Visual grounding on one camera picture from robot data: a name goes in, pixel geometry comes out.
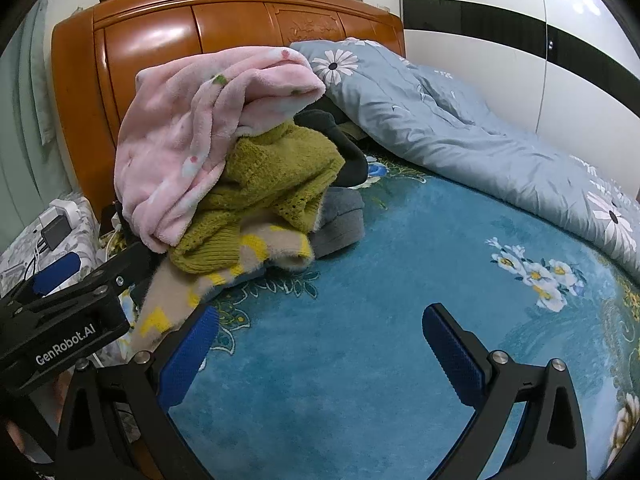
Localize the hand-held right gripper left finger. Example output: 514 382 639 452
54 304 221 480

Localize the grey-blue floral quilt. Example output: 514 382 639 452
290 37 638 263

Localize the white wardrobe with black stripe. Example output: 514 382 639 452
395 0 640 171

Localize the beige yellow fuzzy garment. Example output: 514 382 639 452
131 224 316 356

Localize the white charger block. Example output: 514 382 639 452
47 199 81 226

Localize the black power adapter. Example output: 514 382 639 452
41 217 72 251

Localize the grey garment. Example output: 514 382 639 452
310 187 366 261

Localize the olive green knit sweater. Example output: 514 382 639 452
167 121 347 275

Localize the green curtain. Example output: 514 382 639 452
0 0 76 256

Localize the wooden headboard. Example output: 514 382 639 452
51 0 407 211

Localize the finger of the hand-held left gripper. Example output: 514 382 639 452
30 241 154 311
0 253 82 312

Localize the pink fleece garment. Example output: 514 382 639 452
114 46 327 255

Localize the teal floral plush blanket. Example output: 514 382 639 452
100 152 640 480

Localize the black garment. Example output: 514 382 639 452
295 108 370 190

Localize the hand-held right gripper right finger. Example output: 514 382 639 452
421 302 588 480

